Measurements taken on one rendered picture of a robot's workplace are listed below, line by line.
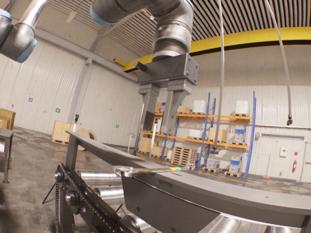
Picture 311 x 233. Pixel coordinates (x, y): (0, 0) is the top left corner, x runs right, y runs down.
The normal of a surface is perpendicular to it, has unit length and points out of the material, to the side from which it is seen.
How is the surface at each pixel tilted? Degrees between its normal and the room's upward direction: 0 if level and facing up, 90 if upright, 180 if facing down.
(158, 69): 90
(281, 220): 90
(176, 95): 90
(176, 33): 90
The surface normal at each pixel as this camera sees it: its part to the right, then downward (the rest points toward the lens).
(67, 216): 0.73, 0.04
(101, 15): -0.37, 0.83
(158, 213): -0.66, -0.23
